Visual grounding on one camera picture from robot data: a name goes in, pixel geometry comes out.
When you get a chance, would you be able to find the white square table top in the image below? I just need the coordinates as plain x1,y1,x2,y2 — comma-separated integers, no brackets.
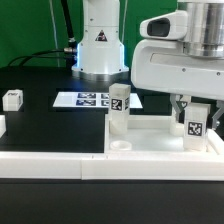
103,114,224,156

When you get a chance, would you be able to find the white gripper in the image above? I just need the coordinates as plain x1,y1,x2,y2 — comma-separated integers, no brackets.
131,39,224,123

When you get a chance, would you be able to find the black cable bundle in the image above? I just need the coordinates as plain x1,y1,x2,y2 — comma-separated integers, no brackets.
7,0,78,68

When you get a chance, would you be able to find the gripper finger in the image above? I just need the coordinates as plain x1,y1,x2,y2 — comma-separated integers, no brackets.
211,100,224,129

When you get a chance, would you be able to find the white U-shaped fence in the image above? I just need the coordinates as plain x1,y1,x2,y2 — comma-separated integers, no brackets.
0,114,224,181

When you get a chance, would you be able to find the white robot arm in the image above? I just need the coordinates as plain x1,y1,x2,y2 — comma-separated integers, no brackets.
72,0,224,128

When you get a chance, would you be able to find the white marker sheet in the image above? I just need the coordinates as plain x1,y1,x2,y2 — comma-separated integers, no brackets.
53,92,142,109

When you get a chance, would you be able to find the white thin cable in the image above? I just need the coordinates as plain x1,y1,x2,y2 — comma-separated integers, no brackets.
48,0,61,68

